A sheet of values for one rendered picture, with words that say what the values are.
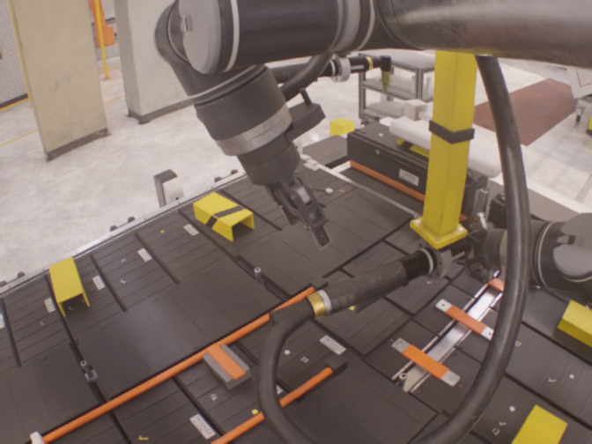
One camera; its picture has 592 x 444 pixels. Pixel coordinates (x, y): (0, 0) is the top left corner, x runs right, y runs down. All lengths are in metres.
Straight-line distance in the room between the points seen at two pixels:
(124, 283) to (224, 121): 0.58
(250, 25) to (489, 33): 0.19
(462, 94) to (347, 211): 0.56
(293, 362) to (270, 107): 0.45
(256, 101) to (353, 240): 0.58
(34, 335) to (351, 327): 0.68
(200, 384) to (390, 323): 0.37
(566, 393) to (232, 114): 0.73
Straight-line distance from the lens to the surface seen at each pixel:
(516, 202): 0.47
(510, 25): 0.32
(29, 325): 1.03
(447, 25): 0.36
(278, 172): 0.57
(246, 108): 0.52
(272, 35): 0.37
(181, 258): 1.04
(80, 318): 0.97
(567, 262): 0.63
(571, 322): 0.93
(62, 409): 0.83
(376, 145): 1.27
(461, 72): 0.66
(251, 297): 0.90
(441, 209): 0.75
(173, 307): 0.91
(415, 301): 0.91
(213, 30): 0.35
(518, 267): 0.46
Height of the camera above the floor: 1.63
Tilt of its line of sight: 34 degrees down
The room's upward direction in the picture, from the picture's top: 3 degrees counter-clockwise
